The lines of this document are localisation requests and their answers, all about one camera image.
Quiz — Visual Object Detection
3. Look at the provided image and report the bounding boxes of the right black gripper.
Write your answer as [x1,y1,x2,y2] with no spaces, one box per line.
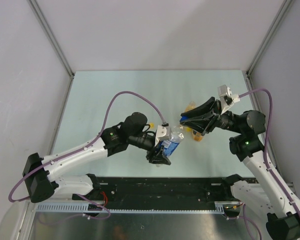
[179,96,243,134]

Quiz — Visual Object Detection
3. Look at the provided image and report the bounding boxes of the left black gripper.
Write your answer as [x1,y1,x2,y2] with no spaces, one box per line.
[128,132,172,166]

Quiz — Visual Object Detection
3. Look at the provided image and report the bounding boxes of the clear blue-cap water bottle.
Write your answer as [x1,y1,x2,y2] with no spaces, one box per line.
[156,124,185,159]

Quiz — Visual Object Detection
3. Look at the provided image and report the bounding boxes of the yellow honey pomelo drink bottle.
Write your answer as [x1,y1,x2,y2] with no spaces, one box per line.
[184,101,196,133]

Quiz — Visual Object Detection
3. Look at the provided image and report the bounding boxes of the blue bottle cap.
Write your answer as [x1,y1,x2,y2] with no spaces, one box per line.
[180,116,188,122]

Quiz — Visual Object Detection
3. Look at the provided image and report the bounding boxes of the orange juice bottle yellow cap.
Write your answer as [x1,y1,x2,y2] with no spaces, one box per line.
[191,130,204,142]

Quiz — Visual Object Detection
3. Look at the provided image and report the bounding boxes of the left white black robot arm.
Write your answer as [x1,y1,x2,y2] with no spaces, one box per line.
[22,112,172,203]

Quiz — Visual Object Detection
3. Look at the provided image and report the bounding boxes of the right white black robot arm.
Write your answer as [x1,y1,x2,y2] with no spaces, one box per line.
[180,95,300,240]

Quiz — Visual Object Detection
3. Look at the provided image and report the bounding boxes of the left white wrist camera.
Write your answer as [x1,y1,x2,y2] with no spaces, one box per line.
[155,125,171,146]

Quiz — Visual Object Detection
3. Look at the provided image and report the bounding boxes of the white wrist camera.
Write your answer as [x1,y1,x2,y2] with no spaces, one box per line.
[155,125,171,146]
[217,84,240,115]

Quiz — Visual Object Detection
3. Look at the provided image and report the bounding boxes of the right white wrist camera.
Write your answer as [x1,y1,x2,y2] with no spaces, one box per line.
[217,84,240,115]

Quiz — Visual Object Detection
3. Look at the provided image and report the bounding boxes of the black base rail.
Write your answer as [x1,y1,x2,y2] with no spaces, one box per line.
[85,177,236,210]

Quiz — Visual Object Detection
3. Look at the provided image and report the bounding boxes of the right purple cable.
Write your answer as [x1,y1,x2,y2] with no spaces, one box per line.
[238,88,300,240]

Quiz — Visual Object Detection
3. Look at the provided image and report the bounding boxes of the purple cable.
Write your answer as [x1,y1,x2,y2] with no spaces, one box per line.
[238,88,300,240]
[8,91,169,203]

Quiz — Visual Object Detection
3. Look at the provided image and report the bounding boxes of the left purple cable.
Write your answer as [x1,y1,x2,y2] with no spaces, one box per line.
[8,91,169,203]

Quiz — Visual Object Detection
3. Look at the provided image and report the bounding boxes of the grey cable duct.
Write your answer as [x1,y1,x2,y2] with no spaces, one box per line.
[36,202,225,215]

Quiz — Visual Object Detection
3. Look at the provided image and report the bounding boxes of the right aluminium frame post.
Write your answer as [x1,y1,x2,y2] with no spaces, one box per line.
[246,0,295,76]

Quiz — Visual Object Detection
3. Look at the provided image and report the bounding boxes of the aluminium frame post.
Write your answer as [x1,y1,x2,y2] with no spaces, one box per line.
[27,0,75,78]
[246,0,295,76]

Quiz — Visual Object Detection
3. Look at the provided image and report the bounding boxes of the left aluminium frame post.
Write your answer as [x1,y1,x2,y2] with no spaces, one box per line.
[27,0,75,78]

